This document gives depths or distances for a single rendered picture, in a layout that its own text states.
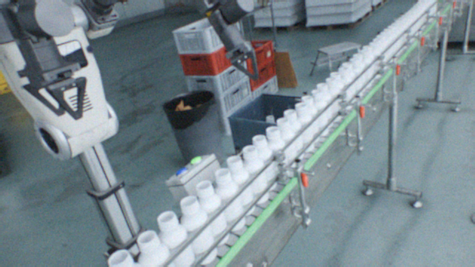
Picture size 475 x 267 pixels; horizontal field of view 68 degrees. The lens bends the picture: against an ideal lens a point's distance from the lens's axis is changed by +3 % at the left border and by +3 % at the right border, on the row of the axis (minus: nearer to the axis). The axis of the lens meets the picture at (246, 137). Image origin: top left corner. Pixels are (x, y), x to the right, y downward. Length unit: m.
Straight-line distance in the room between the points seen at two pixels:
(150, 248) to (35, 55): 0.39
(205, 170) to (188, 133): 1.91
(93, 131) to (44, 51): 0.60
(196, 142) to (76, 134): 1.78
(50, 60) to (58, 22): 0.09
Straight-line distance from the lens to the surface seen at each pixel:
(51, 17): 0.63
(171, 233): 0.75
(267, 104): 1.90
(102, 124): 1.28
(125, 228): 1.49
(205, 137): 2.91
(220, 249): 0.88
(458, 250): 2.32
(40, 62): 0.70
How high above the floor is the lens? 1.61
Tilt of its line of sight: 27 degrees down
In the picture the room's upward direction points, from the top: 11 degrees counter-clockwise
